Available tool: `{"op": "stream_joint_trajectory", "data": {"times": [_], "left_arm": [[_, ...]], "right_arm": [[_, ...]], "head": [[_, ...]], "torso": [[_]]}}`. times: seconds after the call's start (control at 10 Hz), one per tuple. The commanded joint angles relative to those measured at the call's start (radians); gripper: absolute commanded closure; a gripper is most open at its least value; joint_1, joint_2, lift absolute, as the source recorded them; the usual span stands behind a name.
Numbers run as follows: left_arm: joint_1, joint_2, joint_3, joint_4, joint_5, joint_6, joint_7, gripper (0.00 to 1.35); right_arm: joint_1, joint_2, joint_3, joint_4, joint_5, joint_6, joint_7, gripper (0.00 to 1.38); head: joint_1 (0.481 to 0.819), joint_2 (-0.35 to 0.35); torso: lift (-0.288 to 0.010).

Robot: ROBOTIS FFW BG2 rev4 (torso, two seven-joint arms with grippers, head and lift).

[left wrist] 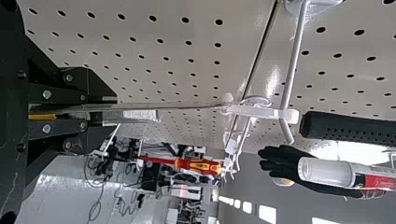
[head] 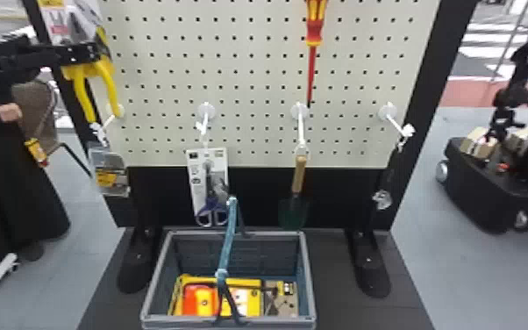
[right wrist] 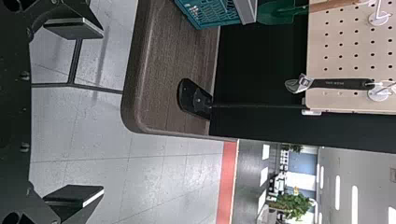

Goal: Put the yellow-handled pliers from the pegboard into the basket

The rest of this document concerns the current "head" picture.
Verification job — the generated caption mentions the green trowel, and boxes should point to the green trowel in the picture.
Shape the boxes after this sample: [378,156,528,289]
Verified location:
[277,154,311,232]

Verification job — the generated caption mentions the blue scissors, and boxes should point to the blue scissors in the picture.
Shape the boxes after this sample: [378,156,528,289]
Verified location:
[185,147,231,230]

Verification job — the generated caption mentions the red screwdriver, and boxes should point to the red screwdriver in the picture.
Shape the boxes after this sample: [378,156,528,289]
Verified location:
[303,0,330,109]

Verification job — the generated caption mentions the grey tool packet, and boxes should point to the grey tool packet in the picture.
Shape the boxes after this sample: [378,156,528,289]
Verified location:
[260,279,301,319]

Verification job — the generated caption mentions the yellow tool packet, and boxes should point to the yellow tool packet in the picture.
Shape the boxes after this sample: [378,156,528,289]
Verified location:
[168,273,266,319]

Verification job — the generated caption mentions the white pegboard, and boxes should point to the white pegboard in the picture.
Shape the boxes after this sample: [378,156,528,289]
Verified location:
[20,0,479,299]

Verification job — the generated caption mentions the yellow pliers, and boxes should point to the yellow pliers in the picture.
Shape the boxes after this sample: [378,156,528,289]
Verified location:
[38,0,125,126]

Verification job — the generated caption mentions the blue basket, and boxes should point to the blue basket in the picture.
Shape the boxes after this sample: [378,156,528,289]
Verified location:
[139,196,318,330]

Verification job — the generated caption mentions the clear tool packet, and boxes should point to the clear tool packet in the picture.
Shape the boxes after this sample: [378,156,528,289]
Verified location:
[87,140,131,198]

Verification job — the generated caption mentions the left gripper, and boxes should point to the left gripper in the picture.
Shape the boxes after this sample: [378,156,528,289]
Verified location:
[20,42,103,71]

